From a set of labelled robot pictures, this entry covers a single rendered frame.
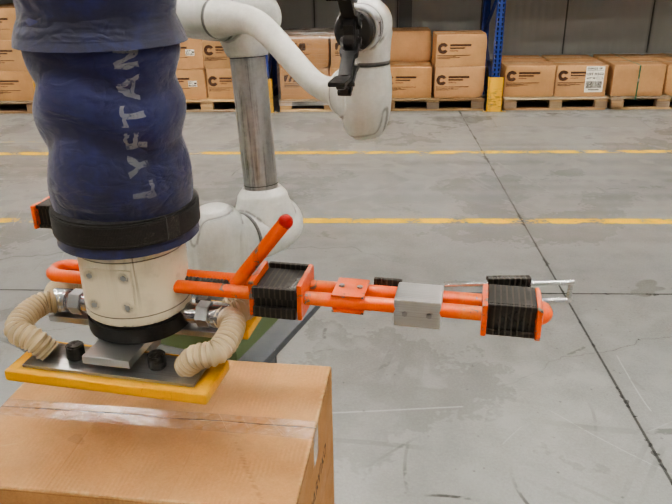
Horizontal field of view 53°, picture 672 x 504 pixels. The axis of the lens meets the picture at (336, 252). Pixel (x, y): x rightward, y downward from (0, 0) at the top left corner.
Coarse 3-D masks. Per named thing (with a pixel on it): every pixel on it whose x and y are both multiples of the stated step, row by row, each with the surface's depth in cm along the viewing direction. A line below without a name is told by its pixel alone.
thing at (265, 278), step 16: (256, 272) 106; (272, 272) 108; (288, 272) 108; (304, 272) 106; (256, 288) 102; (272, 288) 101; (288, 288) 101; (304, 288) 103; (256, 304) 104; (272, 304) 103; (288, 304) 103
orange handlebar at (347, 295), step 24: (72, 264) 115; (192, 288) 106; (216, 288) 106; (240, 288) 105; (312, 288) 106; (336, 288) 103; (360, 288) 103; (384, 288) 104; (360, 312) 102; (456, 312) 99; (480, 312) 98; (552, 312) 98
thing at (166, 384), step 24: (24, 360) 109; (48, 360) 108; (72, 360) 107; (144, 360) 108; (168, 360) 107; (48, 384) 105; (72, 384) 104; (96, 384) 103; (120, 384) 103; (144, 384) 102; (168, 384) 102; (192, 384) 101; (216, 384) 104
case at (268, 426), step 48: (240, 384) 132; (288, 384) 132; (0, 432) 120; (48, 432) 119; (96, 432) 119; (144, 432) 119; (192, 432) 119; (240, 432) 119; (288, 432) 118; (0, 480) 109; (48, 480) 108; (96, 480) 108; (144, 480) 108; (192, 480) 108; (240, 480) 108; (288, 480) 108
